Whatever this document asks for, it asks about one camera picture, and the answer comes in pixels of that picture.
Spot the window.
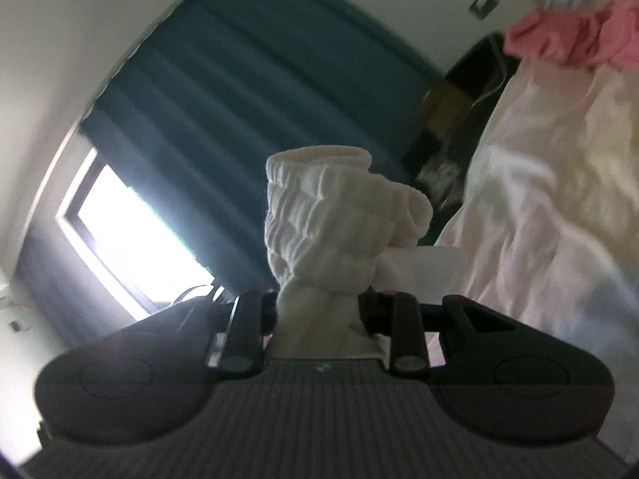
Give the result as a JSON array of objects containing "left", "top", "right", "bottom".
[{"left": 56, "top": 146, "right": 221, "bottom": 321}]

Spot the pink fleece cloth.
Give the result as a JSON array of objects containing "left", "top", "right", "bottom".
[{"left": 503, "top": 0, "right": 639, "bottom": 69}]

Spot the dark bag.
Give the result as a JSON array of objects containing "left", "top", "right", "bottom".
[{"left": 401, "top": 31, "right": 522, "bottom": 213}]

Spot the white cotton garment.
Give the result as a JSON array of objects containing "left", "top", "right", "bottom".
[{"left": 263, "top": 146, "right": 463, "bottom": 361}]

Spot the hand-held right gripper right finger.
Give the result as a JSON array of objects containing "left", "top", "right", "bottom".
[{"left": 357, "top": 291, "right": 520, "bottom": 378}]

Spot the wall switch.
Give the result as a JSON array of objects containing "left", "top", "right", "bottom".
[{"left": 468, "top": 0, "right": 501, "bottom": 22}]

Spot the teal curtain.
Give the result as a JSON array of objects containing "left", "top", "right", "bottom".
[{"left": 79, "top": 0, "right": 446, "bottom": 291}]

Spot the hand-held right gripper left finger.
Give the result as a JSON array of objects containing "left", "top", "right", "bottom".
[{"left": 150, "top": 289, "right": 279, "bottom": 378}]

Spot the pale pink bed sheet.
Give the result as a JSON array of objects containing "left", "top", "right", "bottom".
[{"left": 427, "top": 35, "right": 639, "bottom": 376}]

